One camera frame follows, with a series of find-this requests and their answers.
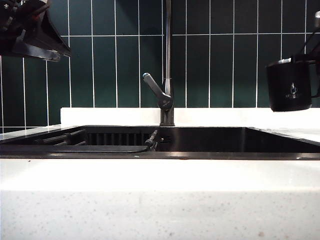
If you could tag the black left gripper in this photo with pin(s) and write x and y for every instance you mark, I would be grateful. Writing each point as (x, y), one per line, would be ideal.
(15, 22)

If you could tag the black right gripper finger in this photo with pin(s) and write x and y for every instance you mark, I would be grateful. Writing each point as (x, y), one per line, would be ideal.
(305, 58)

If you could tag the black mug with steel rim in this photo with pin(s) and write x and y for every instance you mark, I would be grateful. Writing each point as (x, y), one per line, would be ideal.
(290, 87)

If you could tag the black sink drain rack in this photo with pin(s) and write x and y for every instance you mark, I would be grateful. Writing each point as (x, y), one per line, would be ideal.
(82, 149)

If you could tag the dark metal faucet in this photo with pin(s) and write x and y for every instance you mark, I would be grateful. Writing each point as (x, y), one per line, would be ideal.
(168, 50)

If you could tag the black kitchen sink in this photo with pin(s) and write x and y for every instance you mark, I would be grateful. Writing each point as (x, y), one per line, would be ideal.
(212, 142)

